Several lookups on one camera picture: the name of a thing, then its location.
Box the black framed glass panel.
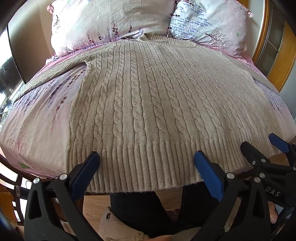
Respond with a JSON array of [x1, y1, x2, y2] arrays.
[[0, 23, 28, 124]]

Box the beige plush slipper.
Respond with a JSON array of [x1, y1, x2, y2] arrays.
[[95, 206, 151, 241]]

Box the person's dark pants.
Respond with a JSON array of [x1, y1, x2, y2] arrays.
[[109, 181, 222, 239]]

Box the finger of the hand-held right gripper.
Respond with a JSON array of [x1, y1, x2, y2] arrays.
[[268, 133, 296, 164], [240, 141, 275, 165]]

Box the pink floral pillow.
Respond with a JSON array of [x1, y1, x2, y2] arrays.
[[46, 0, 178, 57]]

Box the wooden wardrobe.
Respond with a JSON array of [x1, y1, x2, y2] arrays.
[[252, 0, 296, 93]]

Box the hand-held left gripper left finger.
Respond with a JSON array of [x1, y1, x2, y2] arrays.
[[24, 151, 102, 241]]

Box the beige cable-knit sweater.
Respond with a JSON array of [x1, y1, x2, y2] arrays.
[[14, 33, 290, 194]]

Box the white and blue floral pillow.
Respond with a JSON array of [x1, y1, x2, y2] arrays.
[[168, 0, 255, 59]]

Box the person's right hand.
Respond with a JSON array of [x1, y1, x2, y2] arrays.
[[268, 201, 282, 224]]

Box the pink floral bed sheet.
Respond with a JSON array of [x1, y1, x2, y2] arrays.
[[0, 49, 296, 183]]

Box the dark wooden chair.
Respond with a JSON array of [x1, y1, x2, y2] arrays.
[[0, 152, 31, 233]]

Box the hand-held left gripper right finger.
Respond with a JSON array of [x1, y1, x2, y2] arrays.
[[194, 150, 271, 241]]

